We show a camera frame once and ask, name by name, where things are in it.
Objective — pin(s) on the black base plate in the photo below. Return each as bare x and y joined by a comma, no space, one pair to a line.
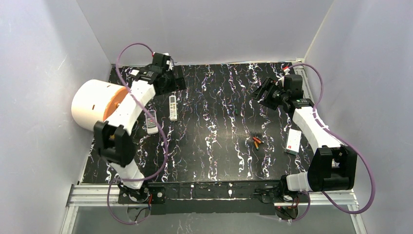
266,197

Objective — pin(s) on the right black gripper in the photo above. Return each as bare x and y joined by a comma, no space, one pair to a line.
264,93

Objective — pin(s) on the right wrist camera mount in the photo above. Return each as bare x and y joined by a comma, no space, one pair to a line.
286,71

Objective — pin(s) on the aluminium frame rail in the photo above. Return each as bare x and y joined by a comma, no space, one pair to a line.
100,195

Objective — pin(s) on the orange battery upper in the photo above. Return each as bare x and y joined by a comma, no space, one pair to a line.
257,141

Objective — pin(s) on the white flat remote red label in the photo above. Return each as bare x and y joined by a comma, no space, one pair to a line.
293,142

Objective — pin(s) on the small white clip object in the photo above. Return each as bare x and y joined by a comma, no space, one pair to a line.
134,73

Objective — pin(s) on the white remote with dark buttons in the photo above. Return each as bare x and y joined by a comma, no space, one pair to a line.
151,121

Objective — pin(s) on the white drum orange lid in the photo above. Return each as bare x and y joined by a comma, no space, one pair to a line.
95,101

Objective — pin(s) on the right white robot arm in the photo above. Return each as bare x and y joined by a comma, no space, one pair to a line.
333,166

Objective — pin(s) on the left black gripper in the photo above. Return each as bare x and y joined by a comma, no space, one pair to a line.
174,82

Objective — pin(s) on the white slim remote control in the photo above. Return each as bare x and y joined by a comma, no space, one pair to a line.
172,108

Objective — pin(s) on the orange battery lower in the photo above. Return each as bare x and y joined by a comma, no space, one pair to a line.
256,145

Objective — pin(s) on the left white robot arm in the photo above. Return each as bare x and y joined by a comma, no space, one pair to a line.
113,141

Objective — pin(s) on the orange battery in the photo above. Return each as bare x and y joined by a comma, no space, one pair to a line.
256,145
257,141

